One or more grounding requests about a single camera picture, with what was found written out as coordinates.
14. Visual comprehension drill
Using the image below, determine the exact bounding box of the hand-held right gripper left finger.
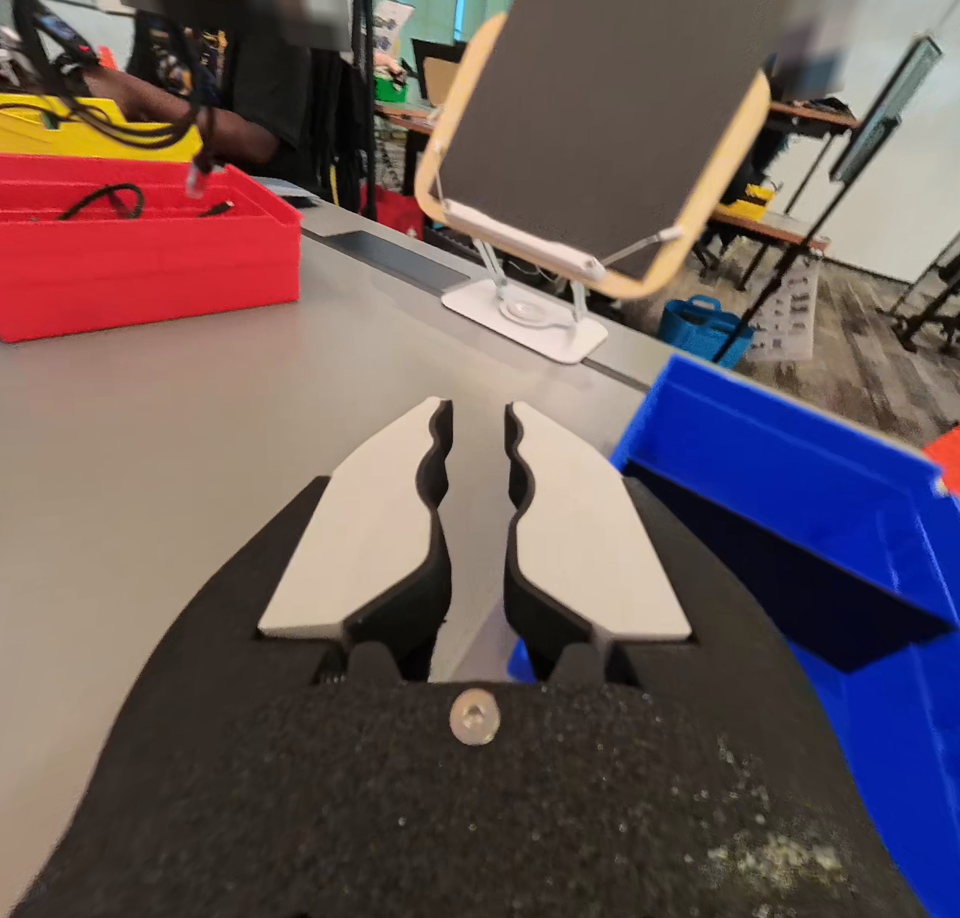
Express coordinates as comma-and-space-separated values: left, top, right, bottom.
258, 397, 454, 679

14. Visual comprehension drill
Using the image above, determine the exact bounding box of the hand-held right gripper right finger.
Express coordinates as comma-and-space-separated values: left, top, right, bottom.
503, 401, 694, 679

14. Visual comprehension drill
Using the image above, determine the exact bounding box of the blue plastic bin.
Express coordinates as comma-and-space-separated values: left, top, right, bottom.
507, 352, 960, 918

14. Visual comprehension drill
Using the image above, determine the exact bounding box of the red plastic bin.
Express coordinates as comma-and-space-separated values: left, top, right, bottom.
0, 154, 304, 343

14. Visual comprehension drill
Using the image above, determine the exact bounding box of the thick black cable silver plug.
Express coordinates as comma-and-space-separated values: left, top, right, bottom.
57, 181, 237, 223

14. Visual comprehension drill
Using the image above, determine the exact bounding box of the silver stand base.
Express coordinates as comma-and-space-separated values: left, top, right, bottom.
441, 236, 612, 364

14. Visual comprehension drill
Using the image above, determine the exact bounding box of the orange floor marker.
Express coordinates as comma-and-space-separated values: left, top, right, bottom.
923, 427, 960, 495

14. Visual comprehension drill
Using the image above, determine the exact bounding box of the tablet stand with dark board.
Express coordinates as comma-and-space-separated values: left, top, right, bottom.
414, 0, 774, 301

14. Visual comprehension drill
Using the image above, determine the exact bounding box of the yellow plastic bin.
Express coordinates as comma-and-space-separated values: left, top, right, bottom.
0, 94, 207, 163

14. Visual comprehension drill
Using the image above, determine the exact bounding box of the white bar with wire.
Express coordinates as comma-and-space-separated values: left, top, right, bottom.
447, 199, 687, 286

